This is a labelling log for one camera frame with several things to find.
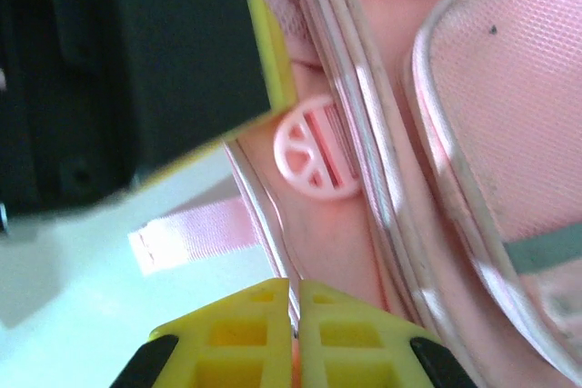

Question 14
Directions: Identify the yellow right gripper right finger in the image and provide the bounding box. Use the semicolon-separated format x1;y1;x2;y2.
297;279;478;388

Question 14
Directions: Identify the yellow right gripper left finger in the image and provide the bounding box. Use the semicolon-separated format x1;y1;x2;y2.
108;277;292;388

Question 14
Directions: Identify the pink student backpack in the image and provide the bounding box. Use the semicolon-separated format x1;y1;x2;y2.
129;0;582;388

